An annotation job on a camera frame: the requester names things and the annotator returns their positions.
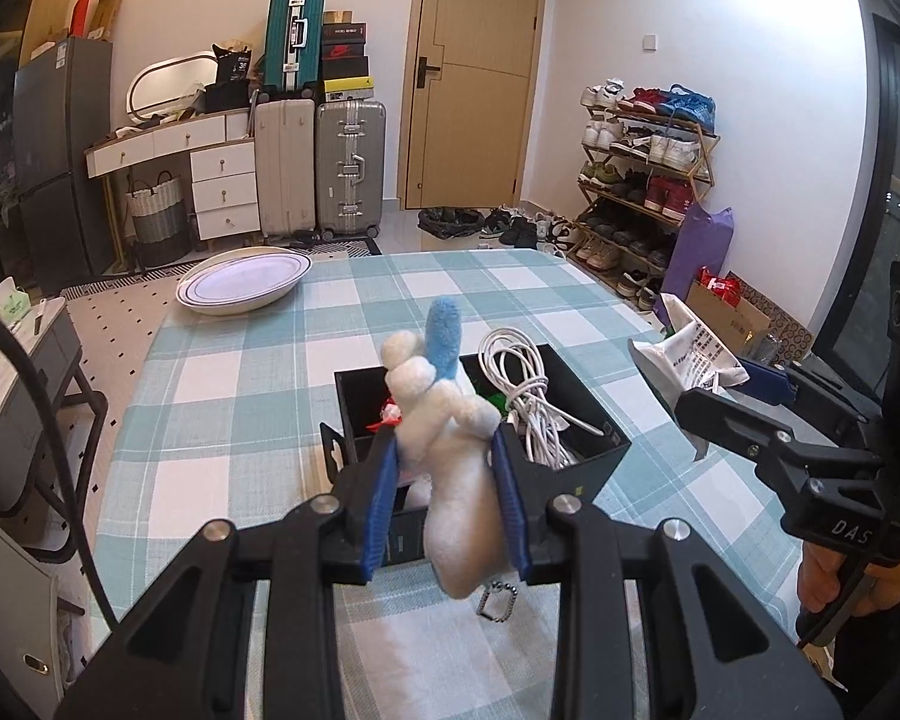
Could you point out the black shoebox white label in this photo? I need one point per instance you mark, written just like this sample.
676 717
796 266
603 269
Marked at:
343 31

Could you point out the white plush toy blue ear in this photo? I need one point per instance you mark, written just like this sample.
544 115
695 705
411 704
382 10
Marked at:
457 510

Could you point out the oval white framed mirror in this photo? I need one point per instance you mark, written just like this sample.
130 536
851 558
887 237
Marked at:
166 86

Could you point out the person's dark clothing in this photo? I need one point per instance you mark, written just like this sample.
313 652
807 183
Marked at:
892 667

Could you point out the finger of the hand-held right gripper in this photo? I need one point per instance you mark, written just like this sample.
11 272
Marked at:
772 382
750 435

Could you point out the scattered loose shoes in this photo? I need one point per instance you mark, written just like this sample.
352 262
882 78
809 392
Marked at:
529 229

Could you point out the patterned cardboard sheet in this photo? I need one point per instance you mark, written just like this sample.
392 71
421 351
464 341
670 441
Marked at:
784 326

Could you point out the wooden door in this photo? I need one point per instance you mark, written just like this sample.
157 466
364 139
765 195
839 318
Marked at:
480 75

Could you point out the white cabinet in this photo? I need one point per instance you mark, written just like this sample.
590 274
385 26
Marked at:
22 600

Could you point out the person's right hand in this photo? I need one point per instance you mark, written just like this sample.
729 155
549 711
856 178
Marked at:
821 577

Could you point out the teal suitcase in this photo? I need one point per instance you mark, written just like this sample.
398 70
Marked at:
294 37

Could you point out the stack of cardboard boxes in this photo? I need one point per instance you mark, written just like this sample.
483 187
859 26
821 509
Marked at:
67 15

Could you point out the plain black shoebox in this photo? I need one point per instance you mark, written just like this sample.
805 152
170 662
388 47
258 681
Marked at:
345 68

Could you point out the black shoebox red logo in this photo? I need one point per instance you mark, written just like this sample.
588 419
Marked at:
345 49

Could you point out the black cardboard storage box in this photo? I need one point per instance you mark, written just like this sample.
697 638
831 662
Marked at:
600 457

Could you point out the green snack packet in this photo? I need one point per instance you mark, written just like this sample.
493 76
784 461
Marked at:
497 400

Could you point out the silver suitcase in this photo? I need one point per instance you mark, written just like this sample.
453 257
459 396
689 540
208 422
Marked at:
351 165

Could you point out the white oval plate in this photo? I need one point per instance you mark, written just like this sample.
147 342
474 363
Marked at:
244 283

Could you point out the red packet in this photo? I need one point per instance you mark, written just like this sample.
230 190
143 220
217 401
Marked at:
720 286

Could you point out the metal shoe rack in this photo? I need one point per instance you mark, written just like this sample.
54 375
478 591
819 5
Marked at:
649 199

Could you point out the group of assorted shoes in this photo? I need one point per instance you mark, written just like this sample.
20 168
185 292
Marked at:
645 157

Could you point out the purple bag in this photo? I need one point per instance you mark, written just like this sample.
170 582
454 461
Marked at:
701 247

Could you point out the grey woven laundry basket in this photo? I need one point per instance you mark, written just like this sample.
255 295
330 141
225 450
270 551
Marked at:
157 221

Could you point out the dark grey refrigerator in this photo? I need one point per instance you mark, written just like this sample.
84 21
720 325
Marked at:
64 165

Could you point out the dark glass door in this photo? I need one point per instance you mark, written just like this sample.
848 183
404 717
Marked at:
870 187

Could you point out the open cardboard box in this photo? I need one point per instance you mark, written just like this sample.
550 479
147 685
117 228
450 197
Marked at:
727 322

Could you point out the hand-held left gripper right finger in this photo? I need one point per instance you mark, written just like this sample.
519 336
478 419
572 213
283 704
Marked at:
514 510

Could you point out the black shopping bag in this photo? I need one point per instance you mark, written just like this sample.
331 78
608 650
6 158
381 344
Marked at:
229 79

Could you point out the white packet black print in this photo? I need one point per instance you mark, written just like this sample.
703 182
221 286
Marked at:
697 352

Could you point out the black trash bag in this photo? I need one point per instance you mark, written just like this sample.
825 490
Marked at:
450 223

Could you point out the grey side cabinet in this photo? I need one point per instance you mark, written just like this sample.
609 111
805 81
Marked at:
30 405

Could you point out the beige suitcase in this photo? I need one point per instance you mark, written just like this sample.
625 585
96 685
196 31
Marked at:
285 165

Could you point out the black and yellow shoebox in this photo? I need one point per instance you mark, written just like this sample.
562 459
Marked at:
349 89

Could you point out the striped doormat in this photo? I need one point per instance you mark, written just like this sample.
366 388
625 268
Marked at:
337 247

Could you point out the white dressing table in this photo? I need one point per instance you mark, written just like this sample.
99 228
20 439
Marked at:
221 180

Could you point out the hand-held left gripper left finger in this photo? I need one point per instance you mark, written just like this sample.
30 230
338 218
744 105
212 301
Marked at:
379 510

